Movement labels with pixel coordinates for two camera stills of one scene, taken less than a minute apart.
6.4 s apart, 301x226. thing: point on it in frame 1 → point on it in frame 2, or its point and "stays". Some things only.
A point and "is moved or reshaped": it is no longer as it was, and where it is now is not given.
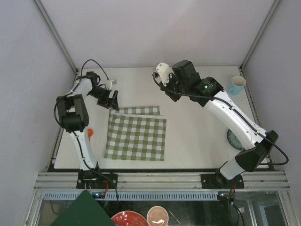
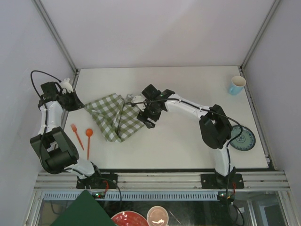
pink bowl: x=157 y=215 stays
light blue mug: x=238 y=84 stays
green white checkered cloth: x=136 y=133 is moved or reshaped
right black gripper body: x=174 y=90 → x=149 y=112
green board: x=84 y=211 stays
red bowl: x=129 y=218 stays
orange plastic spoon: x=90 y=133 stays
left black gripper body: x=102 y=95 → x=66 y=98
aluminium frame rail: x=256 y=181 stays
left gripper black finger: x=113 y=95 → x=75 y=102
